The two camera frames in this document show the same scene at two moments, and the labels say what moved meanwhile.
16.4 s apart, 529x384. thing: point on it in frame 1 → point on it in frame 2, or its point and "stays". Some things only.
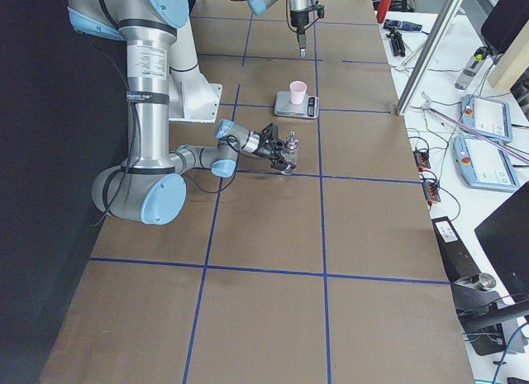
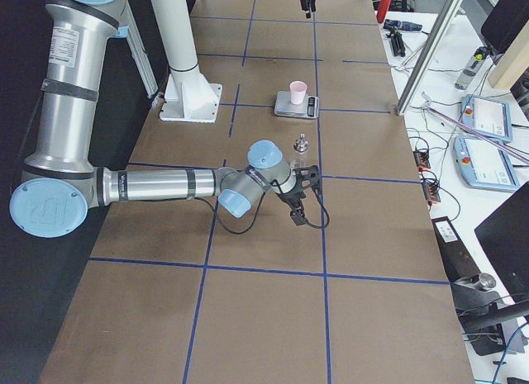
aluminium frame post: (431, 49) stays
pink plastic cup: (297, 90) stays
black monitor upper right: (507, 18) stays
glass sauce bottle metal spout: (289, 153) → (301, 144)
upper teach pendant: (489, 118) stays
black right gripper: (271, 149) → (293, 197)
